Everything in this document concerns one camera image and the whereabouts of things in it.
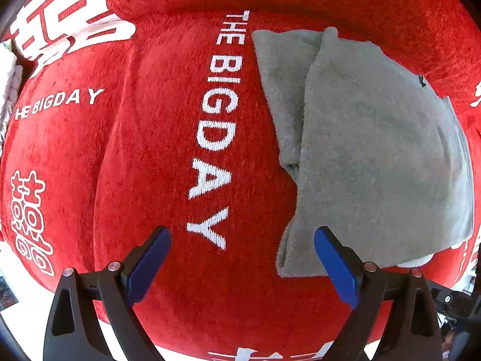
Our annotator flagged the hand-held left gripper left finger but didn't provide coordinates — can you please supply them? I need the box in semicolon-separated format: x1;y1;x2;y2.
43;226;173;361

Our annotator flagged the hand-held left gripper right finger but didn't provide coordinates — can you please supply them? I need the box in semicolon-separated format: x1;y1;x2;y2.
314;226;443;361

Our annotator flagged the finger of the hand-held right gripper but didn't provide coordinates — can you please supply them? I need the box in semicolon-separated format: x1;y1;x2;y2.
427;279;481;323

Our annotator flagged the grey sweater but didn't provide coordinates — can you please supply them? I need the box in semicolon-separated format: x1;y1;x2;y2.
251;26;475;278

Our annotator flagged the red printed blanket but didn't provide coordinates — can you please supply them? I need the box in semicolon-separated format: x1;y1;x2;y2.
0;0;481;361

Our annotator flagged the white fringed cloth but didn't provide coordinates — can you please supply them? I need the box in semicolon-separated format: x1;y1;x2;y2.
0;41;24;147

